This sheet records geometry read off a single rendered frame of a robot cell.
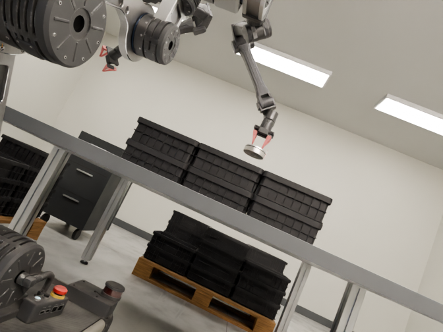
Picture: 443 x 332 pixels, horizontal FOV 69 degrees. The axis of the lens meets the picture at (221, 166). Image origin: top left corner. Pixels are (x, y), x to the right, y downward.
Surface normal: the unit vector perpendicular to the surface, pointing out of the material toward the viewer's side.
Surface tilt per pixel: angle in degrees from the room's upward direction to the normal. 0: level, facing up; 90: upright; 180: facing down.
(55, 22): 90
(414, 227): 90
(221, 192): 90
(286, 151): 90
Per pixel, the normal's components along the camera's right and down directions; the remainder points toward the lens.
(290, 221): -0.06, -0.21
